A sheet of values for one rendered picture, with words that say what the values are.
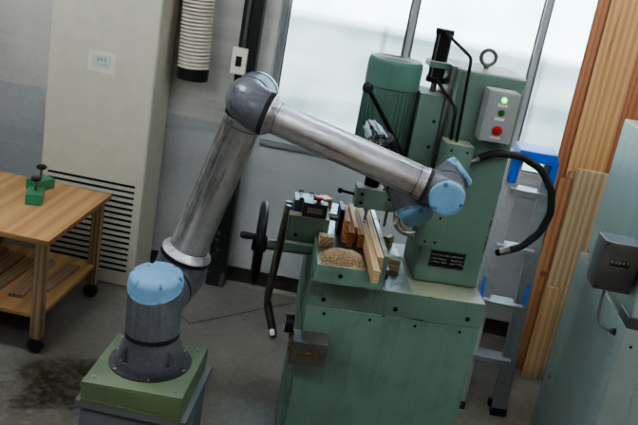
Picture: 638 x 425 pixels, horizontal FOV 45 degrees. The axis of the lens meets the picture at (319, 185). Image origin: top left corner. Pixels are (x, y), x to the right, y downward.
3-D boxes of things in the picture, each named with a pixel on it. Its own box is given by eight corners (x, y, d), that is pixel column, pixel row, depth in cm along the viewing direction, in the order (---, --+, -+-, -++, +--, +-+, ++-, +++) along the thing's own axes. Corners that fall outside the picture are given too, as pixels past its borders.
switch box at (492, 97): (473, 135, 245) (485, 85, 240) (504, 139, 246) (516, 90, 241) (478, 139, 239) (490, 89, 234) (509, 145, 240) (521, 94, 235)
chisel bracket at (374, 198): (350, 204, 266) (355, 180, 263) (391, 210, 267) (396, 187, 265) (352, 212, 259) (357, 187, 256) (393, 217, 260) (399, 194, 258)
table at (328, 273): (284, 210, 292) (287, 195, 290) (364, 222, 295) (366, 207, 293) (283, 277, 234) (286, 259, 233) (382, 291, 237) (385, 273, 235)
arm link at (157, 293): (115, 337, 210) (118, 277, 205) (139, 309, 226) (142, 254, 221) (169, 347, 208) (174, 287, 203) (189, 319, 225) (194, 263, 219)
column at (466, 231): (403, 254, 281) (445, 57, 260) (461, 263, 283) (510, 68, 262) (412, 280, 260) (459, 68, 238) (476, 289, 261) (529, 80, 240)
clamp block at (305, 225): (285, 224, 269) (289, 200, 267) (323, 230, 270) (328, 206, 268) (285, 240, 255) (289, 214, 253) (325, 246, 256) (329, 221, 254)
